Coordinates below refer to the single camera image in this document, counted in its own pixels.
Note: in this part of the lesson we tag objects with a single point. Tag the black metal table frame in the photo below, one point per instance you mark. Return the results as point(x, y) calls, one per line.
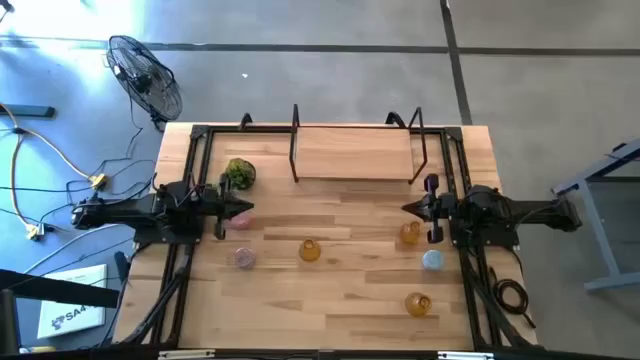
point(260, 129)

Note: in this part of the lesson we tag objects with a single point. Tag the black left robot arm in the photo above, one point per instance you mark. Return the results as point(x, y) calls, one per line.
point(125, 212)

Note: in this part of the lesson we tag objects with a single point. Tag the yellow floor object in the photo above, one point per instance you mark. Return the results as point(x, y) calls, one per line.
point(40, 349)

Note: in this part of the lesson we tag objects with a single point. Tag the blue-grey glass candle holder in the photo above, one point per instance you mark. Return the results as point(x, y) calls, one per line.
point(433, 260)

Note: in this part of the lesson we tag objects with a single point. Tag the amber glass candlestick holder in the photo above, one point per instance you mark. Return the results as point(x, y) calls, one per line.
point(309, 251)
point(417, 305)
point(410, 234)

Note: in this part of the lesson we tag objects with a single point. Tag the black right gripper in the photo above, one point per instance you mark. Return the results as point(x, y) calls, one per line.
point(436, 210)

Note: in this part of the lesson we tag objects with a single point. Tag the grey metal bench frame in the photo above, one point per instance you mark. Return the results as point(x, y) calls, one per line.
point(600, 235)

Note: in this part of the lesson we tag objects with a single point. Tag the black floor bar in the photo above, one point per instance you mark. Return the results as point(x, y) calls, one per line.
point(30, 111)

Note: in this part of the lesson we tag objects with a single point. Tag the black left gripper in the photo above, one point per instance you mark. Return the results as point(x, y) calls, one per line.
point(221, 210)

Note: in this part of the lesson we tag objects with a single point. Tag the black floor fan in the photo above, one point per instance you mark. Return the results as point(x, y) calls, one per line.
point(145, 80)

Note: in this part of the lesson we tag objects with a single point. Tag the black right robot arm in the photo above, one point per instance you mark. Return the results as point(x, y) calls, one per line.
point(540, 212)

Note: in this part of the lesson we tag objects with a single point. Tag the black rig bar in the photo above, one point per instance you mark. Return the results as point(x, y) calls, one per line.
point(100, 354)

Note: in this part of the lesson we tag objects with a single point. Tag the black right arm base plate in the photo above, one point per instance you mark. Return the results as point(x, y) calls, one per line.
point(500, 241)

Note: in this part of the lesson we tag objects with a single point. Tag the green potted succulent plant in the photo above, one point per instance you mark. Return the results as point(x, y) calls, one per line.
point(241, 173)

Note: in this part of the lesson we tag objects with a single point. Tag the purple glass candle holder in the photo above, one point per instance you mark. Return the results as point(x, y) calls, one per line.
point(245, 258)

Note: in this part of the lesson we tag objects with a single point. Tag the white printed box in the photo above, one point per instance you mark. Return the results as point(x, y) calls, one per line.
point(75, 322)

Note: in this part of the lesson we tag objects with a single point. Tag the silver metal bracket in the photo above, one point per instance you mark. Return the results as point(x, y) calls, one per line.
point(187, 354)
point(465, 356)

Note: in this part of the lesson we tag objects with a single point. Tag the black stand beam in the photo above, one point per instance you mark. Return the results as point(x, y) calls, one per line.
point(50, 289)

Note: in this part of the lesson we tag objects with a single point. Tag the pink glass candle holder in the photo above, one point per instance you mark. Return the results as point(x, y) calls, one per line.
point(243, 223)

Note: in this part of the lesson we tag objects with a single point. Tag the black frame hook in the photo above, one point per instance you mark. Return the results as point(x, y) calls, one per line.
point(395, 118)
point(245, 120)

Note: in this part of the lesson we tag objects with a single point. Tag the black stand post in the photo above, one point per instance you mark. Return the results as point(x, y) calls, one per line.
point(7, 320)

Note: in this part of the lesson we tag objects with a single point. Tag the wooden shelf with black frame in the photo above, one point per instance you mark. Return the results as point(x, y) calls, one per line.
point(350, 155)

